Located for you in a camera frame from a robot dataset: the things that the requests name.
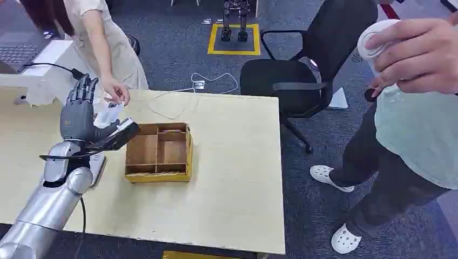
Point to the white card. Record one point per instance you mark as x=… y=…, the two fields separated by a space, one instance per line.
x=107 y=114

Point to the black office chair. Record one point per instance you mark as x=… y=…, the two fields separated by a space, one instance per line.
x=286 y=82

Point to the white clog shoe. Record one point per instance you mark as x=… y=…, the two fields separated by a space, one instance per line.
x=344 y=240
x=327 y=176

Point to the white paper sheet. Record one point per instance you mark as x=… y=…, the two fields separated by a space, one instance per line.
x=339 y=101

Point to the black round stool base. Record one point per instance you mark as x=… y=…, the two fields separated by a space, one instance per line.
x=135 y=43

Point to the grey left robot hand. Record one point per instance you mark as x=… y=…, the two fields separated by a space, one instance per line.
x=77 y=119

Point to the black robot legs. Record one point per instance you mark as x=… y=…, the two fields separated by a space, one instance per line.
x=234 y=18

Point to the person standing across desk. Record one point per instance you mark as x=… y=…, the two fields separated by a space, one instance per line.
x=118 y=53

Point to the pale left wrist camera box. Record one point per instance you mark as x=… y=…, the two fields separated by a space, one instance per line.
x=98 y=168

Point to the person beside desk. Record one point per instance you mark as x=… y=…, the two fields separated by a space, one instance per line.
x=415 y=143

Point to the person's hand holding card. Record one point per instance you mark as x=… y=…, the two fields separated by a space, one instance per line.
x=116 y=89

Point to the person's hand holding controller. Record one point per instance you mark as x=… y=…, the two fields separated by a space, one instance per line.
x=418 y=57

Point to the grey laptop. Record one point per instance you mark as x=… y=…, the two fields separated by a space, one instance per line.
x=21 y=48

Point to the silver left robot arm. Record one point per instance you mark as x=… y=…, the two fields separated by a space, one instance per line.
x=50 y=209

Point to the white power adapter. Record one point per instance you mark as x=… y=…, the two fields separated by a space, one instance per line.
x=199 y=85

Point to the yellow box edge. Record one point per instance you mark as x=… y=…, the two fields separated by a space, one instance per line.
x=193 y=255

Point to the wooden compartment box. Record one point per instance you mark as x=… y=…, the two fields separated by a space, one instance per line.
x=157 y=152

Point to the white round controller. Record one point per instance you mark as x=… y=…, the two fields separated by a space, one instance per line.
x=370 y=39

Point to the white side desk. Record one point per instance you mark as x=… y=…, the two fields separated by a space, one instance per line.
x=53 y=78

